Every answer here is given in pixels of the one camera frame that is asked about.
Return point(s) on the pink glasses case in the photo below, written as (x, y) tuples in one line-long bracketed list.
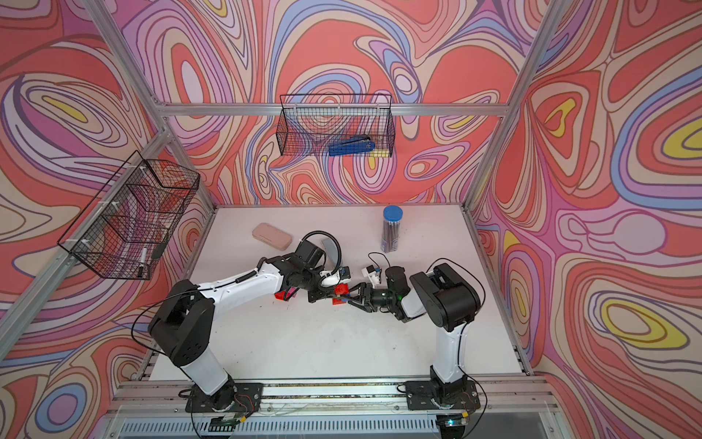
[(272, 236)]

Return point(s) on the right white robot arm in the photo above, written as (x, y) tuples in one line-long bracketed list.
[(451, 303)]

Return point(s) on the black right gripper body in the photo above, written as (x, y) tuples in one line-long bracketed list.
[(377, 298)]

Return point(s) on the wire basket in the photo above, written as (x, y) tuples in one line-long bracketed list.
[(144, 201), (310, 122)]

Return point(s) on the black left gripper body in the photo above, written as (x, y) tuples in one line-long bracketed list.
[(312, 283)]

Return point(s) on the blue lid pencil tube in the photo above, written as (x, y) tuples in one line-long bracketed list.
[(392, 216)]

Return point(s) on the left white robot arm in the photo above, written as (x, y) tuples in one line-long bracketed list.
[(182, 326)]

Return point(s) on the blue and cream stapler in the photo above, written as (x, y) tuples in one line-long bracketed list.
[(331, 251)]

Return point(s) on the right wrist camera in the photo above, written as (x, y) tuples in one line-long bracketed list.
[(373, 275)]

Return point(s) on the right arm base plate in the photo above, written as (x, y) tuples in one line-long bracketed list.
[(425, 395)]

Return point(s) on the marker pen in basket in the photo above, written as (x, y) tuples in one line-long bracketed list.
[(141, 269)]

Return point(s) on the blue stapler in basket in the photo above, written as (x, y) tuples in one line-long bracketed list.
[(352, 146)]

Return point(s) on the yellow item in basket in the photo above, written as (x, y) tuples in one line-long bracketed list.
[(379, 154)]

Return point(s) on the back wire basket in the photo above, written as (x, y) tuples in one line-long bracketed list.
[(310, 122)]

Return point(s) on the left wire basket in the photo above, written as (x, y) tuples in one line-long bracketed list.
[(144, 201)]

